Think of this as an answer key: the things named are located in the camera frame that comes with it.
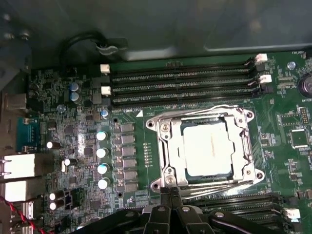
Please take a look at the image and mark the thin black looped cable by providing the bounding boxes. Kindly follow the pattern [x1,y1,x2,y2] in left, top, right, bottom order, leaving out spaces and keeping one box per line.
[59,30,109,74]

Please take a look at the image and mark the silver metal board port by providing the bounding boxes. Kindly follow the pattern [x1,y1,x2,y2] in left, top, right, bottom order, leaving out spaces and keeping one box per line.
[0,180,47,203]
[2,94,27,112]
[0,153,53,180]

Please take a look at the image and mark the blue board port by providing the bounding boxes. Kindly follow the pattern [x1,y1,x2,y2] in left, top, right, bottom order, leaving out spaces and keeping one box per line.
[16,117,41,152]

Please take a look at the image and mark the green motherboard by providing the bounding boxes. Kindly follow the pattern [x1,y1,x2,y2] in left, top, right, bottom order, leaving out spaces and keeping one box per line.
[26,51,312,234]

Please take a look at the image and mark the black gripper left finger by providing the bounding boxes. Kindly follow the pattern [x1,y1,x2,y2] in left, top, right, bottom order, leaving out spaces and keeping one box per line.
[75,187,173,234]

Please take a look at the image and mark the black RAM slot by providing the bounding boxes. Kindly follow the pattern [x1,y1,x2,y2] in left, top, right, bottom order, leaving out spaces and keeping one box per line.
[112,87,261,108]
[112,79,259,97]
[182,194,285,207]
[231,211,286,224]
[202,202,286,215]
[111,70,256,87]
[111,60,256,78]

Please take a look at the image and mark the coin cell battery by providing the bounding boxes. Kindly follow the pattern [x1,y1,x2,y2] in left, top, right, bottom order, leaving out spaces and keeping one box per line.
[298,73,312,98]

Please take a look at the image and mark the CPU socket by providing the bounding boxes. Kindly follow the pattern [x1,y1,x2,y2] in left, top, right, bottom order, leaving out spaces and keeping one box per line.
[145,104,266,195]

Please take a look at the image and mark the metal socket cover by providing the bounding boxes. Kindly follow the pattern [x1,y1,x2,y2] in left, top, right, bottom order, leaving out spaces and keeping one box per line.
[158,114,254,186]

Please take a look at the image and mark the black PC case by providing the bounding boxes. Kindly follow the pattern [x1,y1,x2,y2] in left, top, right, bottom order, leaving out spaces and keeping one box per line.
[0,0,312,234]

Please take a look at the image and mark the red black twisted wire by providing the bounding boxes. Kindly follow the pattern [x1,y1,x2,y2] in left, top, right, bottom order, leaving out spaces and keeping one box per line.
[0,195,47,234]

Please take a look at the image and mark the CPU with silver top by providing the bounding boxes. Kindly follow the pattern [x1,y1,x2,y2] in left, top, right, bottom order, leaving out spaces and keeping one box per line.
[181,119,237,178]

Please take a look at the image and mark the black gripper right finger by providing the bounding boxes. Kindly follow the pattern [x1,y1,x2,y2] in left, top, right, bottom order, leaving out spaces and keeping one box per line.
[172,189,281,234]

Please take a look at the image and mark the black pin header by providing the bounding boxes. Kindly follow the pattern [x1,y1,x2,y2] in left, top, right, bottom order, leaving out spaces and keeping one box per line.
[300,108,310,125]

